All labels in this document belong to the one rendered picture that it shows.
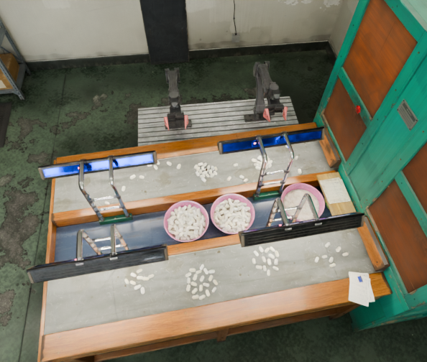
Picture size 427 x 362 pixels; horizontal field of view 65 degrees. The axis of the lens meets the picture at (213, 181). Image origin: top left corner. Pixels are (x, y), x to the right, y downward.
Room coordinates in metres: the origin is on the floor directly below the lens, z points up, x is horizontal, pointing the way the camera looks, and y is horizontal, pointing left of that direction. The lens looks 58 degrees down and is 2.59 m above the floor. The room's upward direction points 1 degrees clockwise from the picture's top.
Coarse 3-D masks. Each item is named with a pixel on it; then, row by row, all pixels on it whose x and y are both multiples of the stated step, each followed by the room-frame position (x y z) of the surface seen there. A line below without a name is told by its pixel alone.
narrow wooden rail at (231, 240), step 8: (208, 240) 0.73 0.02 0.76; (216, 240) 0.73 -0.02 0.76; (224, 240) 0.73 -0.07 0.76; (232, 240) 0.73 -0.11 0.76; (168, 248) 0.67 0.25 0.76; (176, 248) 0.68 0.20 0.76; (184, 248) 0.68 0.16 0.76; (192, 248) 0.68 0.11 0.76; (200, 248) 0.68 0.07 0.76; (208, 248) 0.68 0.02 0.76
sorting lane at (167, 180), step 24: (312, 144) 1.45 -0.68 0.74; (144, 168) 1.23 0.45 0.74; (168, 168) 1.23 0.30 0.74; (192, 168) 1.24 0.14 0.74; (240, 168) 1.24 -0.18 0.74; (312, 168) 1.25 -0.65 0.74; (72, 192) 1.04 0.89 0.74; (96, 192) 1.04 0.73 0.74; (120, 192) 1.04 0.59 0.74; (144, 192) 1.05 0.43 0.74; (168, 192) 1.05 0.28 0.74
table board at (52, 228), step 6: (54, 162) 1.27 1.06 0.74; (54, 180) 1.13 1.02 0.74; (54, 186) 1.09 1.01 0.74; (54, 192) 1.04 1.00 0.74; (48, 228) 0.79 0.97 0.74; (54, 228) 0.81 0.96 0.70; (48, 234) 0.76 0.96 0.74; (54, 234) 0.78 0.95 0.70; (48, 240) 0.72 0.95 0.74; (54, 240) 0.74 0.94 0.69; (48, 246) 0.68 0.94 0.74; (54, 246) 0.70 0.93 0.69; (48, 252) 0.65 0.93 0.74; (54, 252) 0.67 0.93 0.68; (48, 258) 0.62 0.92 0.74; (54, 258) 0.64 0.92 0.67; (42, 300) 0.39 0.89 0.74; (42, 306) 0.36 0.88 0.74; (42, 312) 0.32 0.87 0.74; (42, 318) 0.30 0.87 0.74; (42, 324) 0.27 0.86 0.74; (42, 330) 0.24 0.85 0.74
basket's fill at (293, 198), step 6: (288, 192) 1.07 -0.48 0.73; (294, 192) 1.07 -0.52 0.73; (300, 192) 1.07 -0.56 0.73; (306, 192) 1.07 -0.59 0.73; (288, 198) 1.02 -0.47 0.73; (294, 198) 1.02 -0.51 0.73; (300, 198) 1.03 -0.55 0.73; (312, 198) 1.02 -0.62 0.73; (288, 204) 0.99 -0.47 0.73; (294, 204) 0.98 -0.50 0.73; (306, 204) 0.98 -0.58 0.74; (318, 204) 0.99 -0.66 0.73; (288, 210) 0.94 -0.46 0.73; (294, 210) 0.94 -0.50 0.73; (306, 210) 0.94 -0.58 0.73; (318, 210) 0.94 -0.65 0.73; (300, 216) 0.90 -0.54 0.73; (306, 216) 0.90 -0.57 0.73; (312, 216) 0.90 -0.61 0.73
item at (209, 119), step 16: (288, 96) 1.98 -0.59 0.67; (144, 112) 1.79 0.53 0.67; (160, 112) 1.79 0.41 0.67; (192, 112) 1.80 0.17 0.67; (208, 112) 1.80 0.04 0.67; (224, 112) 1.81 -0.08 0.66; (240, 112) 1.81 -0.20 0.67; (288, 112) 1.81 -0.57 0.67; (144, 128) 1.65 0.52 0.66; (160, 128) 1.64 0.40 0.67; (192, 128) 1.64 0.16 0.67; (208, 128) 1.64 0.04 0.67; (224, 128) 1.65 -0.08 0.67; (240, 128) 1.65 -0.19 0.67; (256, 128) 1.65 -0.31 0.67; (144, 144) 1.48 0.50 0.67
